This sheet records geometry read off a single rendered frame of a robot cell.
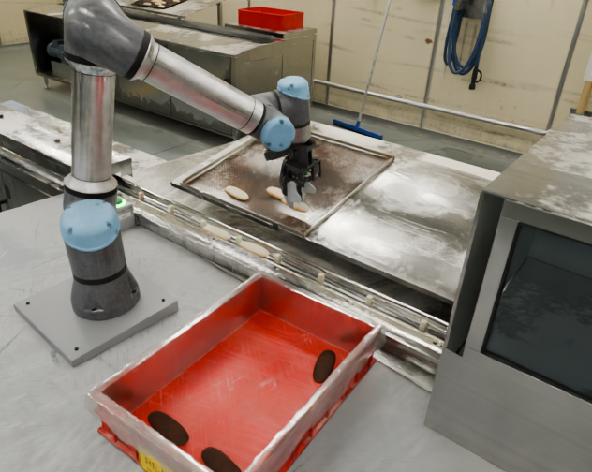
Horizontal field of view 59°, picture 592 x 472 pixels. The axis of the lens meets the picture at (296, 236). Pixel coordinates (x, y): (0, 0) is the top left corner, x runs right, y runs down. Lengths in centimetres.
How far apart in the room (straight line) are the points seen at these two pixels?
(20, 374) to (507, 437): 92
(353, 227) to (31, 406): 88
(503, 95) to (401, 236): 357
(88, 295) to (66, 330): 9
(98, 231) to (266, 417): 50
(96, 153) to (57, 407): 53
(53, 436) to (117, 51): 69
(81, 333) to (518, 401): 86
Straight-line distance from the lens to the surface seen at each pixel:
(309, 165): 136
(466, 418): 100
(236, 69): 418
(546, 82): 481
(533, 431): 97
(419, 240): 143
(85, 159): 124
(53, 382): 116
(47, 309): 132
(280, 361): 113
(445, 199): 160
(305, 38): 507
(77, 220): 117
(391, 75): 529
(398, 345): 116
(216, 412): 104
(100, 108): 120
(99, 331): 122
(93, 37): 105
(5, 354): 126
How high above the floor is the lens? 160
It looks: 30 degrees down
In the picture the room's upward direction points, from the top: 3 degrees clockwise
